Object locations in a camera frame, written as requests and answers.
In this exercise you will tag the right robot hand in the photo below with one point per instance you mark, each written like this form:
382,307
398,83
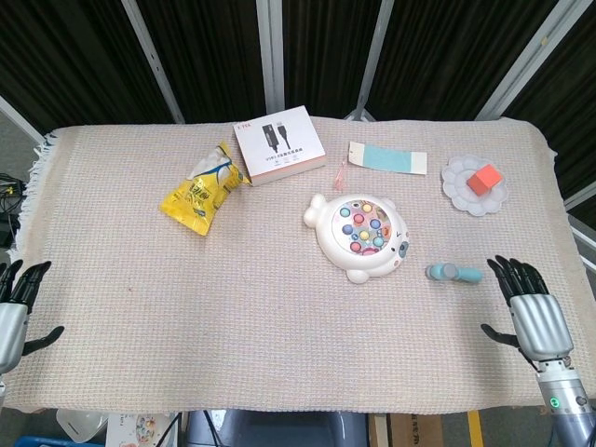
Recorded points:
540,321

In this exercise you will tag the white fish pop toy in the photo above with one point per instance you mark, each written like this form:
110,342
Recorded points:
356,235

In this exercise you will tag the brown cardboard box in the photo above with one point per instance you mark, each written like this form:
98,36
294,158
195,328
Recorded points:
410,429

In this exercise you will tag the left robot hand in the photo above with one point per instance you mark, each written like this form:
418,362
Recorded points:
11,321

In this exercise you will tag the white flower paint palette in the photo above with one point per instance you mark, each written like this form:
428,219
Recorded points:
470,191

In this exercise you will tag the beige woven tablecloth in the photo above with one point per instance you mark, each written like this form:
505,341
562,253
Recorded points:
279,302

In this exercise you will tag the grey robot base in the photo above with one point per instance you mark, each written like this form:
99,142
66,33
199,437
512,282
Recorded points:
279,429

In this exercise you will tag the printed white carton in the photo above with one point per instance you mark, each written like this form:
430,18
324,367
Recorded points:
139,429

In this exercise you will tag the white plastic device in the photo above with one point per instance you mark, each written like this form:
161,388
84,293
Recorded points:
81,424

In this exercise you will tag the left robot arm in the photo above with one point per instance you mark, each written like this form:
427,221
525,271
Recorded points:
1,386

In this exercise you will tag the yellow snack bag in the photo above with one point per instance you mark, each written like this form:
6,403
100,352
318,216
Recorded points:
205,191

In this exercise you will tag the blue and cream bookmark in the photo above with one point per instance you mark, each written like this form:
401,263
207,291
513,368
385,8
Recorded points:
386,157

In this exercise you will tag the orange cube block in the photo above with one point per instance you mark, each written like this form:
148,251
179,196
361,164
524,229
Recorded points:
485,180

